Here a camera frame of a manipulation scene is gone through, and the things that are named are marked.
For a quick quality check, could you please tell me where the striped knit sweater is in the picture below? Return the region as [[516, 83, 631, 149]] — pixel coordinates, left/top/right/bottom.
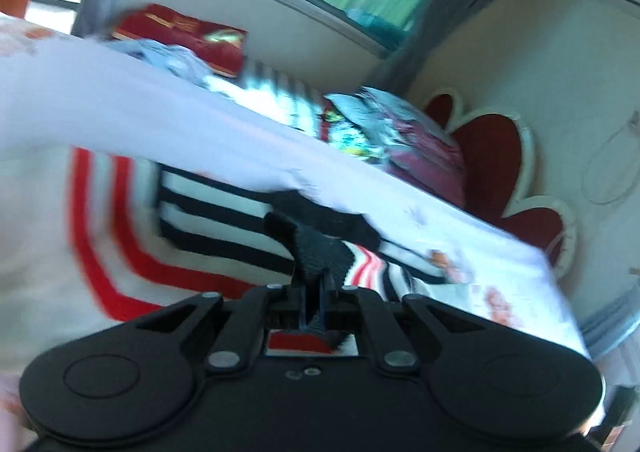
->
[[1, 147, 445, 373]]

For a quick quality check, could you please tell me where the red white scalloped headboard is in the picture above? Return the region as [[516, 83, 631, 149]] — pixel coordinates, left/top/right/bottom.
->
[[423, 89, 578, 279]]

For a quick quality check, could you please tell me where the stack of folded quilts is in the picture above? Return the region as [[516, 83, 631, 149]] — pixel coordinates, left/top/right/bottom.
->
[[321, 86, 466, 208]]

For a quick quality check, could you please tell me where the striped grey white mattress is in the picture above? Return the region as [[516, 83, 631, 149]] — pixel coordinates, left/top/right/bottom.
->
[[205, 57, 328, 141]]

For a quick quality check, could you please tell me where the light blue crumpled cloth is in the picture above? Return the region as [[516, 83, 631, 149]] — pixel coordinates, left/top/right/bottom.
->
[[105, 39, 214, 88]]

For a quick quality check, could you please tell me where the red gold pillow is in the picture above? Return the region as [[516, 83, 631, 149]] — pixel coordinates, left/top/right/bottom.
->
[[112, 4, 247, 78]]

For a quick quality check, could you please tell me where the floral pink bed sheet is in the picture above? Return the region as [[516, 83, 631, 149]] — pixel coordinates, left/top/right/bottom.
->
[[0, 13, 591, 452]]

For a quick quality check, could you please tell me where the wall cable loop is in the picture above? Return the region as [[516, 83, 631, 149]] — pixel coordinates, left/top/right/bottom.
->
[[579, 114, 640, 207]]

